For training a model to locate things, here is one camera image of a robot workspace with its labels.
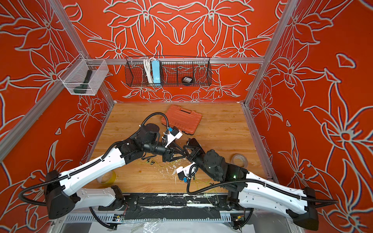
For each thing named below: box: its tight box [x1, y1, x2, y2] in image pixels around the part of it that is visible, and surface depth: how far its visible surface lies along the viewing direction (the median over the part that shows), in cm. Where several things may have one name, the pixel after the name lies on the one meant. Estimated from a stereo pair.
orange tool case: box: [161, 104, 203, 135], surface depth 107 cm
